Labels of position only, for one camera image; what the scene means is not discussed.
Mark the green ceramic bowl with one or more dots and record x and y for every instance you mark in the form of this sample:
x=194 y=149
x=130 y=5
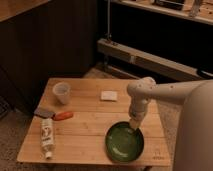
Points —
x=123 y=144

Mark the metal vertical pole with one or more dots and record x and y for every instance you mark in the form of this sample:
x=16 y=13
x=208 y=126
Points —
x=108 y=20

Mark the translucent plastic cup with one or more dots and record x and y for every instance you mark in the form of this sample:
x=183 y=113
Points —
x=61 y=91

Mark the wooden shelf with items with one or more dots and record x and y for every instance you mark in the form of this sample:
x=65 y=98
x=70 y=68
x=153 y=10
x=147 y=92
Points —
x=194 y=10

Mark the white tube bottle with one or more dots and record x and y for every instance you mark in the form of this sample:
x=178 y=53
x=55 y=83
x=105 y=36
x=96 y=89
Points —
x=47 y=138

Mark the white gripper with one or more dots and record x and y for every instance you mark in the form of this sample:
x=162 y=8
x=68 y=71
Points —
x=137 y=111

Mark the orange carrot toy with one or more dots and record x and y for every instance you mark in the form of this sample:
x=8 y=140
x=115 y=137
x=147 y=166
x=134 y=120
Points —
x=63 y=116

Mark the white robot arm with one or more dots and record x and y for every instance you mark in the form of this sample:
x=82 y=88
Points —
x=194 y=139

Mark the dark grey sponge block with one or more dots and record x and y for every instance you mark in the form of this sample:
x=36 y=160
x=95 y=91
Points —
x=43 y=113

